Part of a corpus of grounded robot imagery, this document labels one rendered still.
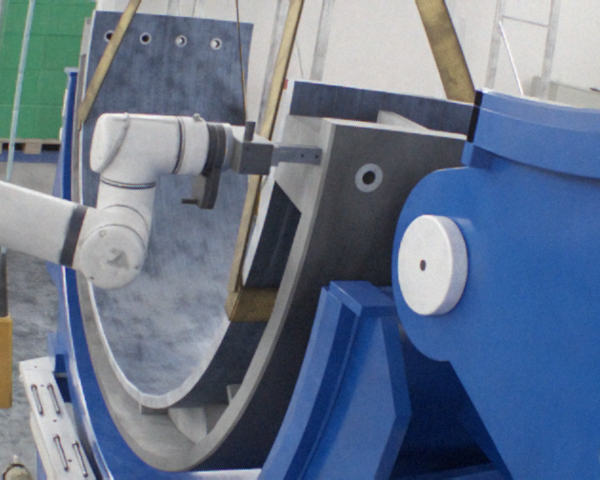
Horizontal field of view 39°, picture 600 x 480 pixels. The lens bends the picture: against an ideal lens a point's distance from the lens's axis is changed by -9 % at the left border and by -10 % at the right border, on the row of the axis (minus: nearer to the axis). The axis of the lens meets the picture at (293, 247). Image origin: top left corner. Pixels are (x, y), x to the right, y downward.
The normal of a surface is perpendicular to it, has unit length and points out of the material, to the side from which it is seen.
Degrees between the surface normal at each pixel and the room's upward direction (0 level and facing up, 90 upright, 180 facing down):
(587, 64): 90
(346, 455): 90
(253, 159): 90
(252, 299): 115
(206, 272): 25
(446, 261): 90
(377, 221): 100
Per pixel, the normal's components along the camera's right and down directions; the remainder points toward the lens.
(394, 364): 0.41, -0.36
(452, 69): -0.78, 0.29
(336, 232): 0.35, 0.48
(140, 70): 0.41, 0.06
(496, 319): -0.90, -0.02
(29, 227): 0.14, 0.17
